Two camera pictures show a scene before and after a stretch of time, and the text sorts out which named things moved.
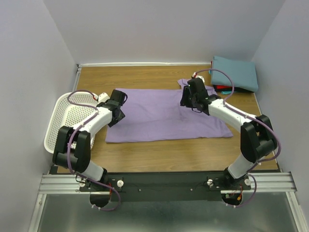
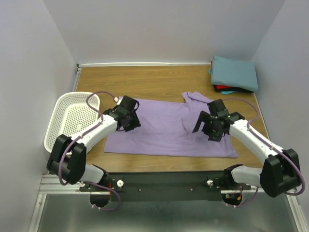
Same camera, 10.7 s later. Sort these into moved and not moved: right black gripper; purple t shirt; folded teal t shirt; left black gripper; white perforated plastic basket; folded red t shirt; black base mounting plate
Moved: left black gripper; purple t shirt; right black gripper
Not moved: folded teal t shirt; white perforated plastic basket; black base mounting plate; folded red t shirt
